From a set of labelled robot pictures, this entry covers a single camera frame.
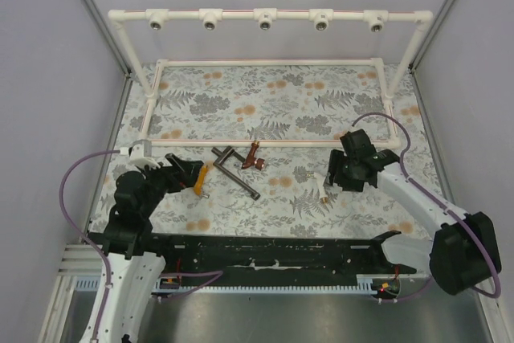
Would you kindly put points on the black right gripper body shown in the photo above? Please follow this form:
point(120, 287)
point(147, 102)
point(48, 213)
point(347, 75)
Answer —
point(337, 172)

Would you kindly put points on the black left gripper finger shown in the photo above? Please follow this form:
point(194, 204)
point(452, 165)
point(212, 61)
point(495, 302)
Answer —
point(195, 186)
point(181, 164)

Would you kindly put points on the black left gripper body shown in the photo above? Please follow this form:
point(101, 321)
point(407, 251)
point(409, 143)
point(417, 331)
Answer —
point(177, 172)

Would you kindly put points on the white water faucet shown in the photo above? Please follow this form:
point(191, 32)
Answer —
point(319, 179)

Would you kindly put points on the white pipe frame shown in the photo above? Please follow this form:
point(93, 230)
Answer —
point(265, 17)

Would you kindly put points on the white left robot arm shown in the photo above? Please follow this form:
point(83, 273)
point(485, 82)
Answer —
point(130, 267)

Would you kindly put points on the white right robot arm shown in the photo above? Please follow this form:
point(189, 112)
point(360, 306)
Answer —
point(463, 251)

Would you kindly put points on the orange water faucet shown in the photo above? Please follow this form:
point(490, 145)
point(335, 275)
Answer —
point(202, 177)

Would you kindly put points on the brown water faucet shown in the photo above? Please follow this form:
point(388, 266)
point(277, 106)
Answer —
point(251, 161)

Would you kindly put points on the dark grey metal faucet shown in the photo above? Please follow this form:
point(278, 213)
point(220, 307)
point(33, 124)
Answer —
point(222, 157)

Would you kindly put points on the floral pattern mat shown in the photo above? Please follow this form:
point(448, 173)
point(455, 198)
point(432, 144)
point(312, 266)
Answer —
point(298, 114)

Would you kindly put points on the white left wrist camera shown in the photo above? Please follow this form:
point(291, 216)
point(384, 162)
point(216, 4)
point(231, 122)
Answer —
point(140, 156)

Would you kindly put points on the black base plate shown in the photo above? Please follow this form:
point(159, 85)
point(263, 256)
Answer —
point(274, 262)

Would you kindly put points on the white slotted cable duct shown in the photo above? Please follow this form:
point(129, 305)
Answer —
point(362, 287)

